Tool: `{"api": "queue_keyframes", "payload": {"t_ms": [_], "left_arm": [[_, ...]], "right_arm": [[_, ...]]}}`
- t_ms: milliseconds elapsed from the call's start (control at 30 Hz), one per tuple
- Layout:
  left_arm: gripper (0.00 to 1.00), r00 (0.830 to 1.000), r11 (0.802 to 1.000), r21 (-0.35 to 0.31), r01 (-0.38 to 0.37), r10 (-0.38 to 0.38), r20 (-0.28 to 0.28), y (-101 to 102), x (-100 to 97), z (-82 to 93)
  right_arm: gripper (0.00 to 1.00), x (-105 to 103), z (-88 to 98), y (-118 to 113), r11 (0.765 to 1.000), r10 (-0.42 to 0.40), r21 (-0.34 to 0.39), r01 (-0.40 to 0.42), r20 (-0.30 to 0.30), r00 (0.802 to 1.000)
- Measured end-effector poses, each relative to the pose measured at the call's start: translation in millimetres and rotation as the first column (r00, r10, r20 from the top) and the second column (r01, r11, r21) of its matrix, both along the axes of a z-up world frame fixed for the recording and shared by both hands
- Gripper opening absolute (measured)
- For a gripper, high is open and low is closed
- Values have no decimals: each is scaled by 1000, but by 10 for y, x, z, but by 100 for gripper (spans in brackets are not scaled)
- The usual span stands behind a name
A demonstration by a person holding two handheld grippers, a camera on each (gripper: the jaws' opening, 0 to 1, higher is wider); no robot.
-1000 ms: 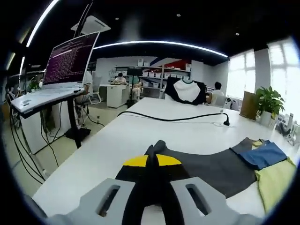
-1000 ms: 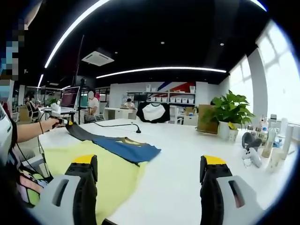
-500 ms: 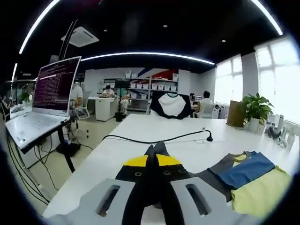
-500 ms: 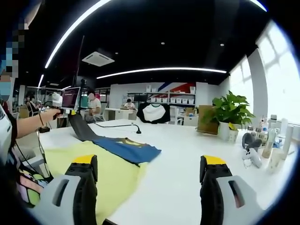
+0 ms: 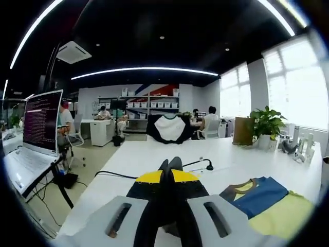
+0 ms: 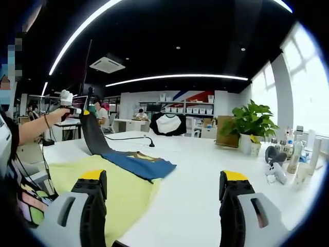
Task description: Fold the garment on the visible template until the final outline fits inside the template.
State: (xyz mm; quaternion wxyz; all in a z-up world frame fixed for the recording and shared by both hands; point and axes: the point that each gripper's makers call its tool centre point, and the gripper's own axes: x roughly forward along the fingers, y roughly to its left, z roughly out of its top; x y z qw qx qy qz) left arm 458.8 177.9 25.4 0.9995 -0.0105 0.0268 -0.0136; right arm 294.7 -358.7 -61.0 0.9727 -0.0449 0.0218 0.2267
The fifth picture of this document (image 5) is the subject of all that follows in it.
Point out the ceiling air conditioner vent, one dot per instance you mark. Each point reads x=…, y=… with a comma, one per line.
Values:
x=73, y=52

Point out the black floor box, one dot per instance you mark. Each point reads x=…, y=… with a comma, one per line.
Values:
x=69, y=180

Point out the grey laptop stand table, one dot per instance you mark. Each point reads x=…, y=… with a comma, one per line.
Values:
x=64, y=185

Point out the white laptop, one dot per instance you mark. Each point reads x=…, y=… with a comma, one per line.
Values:
x=41, y=123

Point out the black monitor on stand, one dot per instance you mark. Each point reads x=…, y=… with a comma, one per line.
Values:
x=118, y=104

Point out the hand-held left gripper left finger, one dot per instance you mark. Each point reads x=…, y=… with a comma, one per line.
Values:
x=146, y=205

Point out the yellow blue grey garment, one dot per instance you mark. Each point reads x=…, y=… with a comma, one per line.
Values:
x=262, y=198

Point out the white office chair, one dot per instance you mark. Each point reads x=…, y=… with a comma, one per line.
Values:
x=77, y=139

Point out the long ceiling light strip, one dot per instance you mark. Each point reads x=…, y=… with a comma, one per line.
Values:
x=280, y=19
x=30, y=29
x=144, y=68

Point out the short ceiling light strip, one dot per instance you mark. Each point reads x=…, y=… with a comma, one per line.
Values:
x=5, y=88

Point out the black and white shirt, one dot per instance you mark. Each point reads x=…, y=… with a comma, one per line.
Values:
x=168, y=127

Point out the potted green plant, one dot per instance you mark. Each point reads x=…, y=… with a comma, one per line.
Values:
x=267, y=121

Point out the shelf with white storage bins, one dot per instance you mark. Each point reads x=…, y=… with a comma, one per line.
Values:
x=159, y=104

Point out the white cabinet desk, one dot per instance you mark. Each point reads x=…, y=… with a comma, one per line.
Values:
x=99, y=133

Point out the grey headset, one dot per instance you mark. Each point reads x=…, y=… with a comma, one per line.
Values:
x=288, y=148

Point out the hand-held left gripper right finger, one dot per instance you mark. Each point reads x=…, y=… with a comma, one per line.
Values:
x=187, y=203

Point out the brown cardboard box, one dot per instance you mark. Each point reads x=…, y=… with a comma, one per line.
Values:
x=242, y=131

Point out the cluster of bottles and jars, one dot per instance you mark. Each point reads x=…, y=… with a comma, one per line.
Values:
x=308, y=144

